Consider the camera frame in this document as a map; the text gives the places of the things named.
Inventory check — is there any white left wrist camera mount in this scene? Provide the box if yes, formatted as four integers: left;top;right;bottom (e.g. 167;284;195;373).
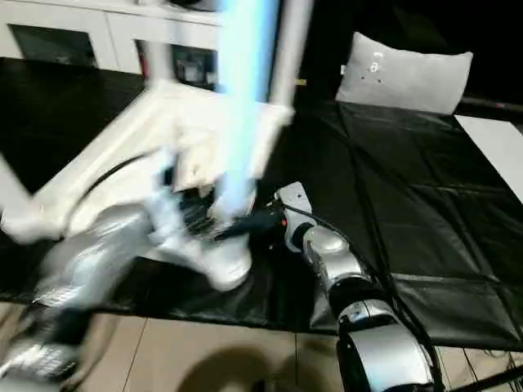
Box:
148;154;198;259

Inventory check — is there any black round helmet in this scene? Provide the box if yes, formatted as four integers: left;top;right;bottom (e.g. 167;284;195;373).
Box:
164;0;222;12

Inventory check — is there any white flat board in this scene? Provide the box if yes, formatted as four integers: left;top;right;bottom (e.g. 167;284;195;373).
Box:
453;114;523;206

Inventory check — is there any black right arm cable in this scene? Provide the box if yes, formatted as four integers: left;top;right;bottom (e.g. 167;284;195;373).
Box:
284;203;447;392

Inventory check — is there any white plastic table top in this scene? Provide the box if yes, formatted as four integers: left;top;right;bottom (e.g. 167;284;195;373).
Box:
0;77;296;292

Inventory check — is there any white sideboard cabinet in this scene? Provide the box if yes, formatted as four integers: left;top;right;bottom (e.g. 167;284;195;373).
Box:
0;0;226;91

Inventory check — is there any black cabinet with gold label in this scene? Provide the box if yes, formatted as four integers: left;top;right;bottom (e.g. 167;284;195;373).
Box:
291;0;361;104

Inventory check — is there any white plastic table leg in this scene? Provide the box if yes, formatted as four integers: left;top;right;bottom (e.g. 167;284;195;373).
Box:
144;38;173;87
0;154;38;204
266;0;316;110
211;0;284;226

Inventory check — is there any black floor stand bar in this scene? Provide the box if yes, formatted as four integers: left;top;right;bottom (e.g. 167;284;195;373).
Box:
456;362;523;392

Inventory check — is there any grey cushion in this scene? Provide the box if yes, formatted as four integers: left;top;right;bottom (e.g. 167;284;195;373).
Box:
333;30;475;116

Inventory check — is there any black work mat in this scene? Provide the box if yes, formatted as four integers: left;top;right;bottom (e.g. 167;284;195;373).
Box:
0;56;523;350

